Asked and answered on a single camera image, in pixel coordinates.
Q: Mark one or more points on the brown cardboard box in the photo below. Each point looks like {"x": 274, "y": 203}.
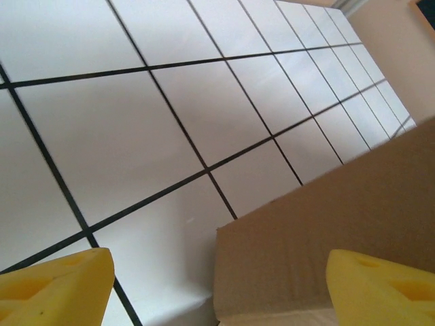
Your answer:
{"x": 340, "y": 220}

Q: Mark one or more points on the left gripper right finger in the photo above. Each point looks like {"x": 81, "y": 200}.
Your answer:
{"x": 384, "y": 292}

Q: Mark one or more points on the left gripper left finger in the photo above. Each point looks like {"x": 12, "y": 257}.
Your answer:
{"x": 51, "y": 292}

